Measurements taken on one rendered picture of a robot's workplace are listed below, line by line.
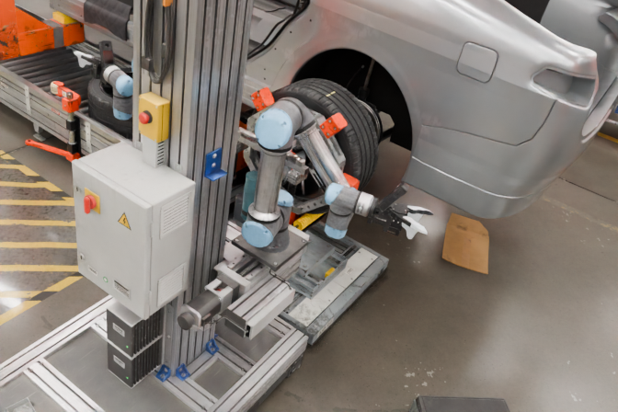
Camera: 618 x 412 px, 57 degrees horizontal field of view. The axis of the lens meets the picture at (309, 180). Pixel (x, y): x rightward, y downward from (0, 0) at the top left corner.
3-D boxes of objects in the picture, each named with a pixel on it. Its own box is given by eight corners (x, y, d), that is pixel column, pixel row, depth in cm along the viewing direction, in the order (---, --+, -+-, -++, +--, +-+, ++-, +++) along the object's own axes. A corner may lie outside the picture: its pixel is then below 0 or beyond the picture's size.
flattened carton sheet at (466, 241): (488, 228, 411) (490, 224, 409) (487, 275, 366) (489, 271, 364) (447, 215, 415) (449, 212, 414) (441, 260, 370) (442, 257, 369)
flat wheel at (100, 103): (69, 125, 380) (67, 93, 367) (117, 88, 435) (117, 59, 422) (164, 150, 374) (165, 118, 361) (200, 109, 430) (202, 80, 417)
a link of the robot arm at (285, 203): (293, 218, 228) (299, 189, 220) (280, 236, 217) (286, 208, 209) (266, 208, 230) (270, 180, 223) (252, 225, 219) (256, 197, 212)
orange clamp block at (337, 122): (336, 133, 265) (349, 124, 259) (326, 139, 259) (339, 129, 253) (326, 121, 265) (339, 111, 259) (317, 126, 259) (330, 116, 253)
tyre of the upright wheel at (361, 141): (404, 167, 279) (331, 51, 278) (381, 185, 261) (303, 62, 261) (316, 214, 323) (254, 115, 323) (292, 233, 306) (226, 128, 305)
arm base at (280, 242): (274, 258, 221) (278, 238, 215) (244, 240, 227) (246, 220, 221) (296, 240, 232) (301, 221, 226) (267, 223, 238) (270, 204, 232)
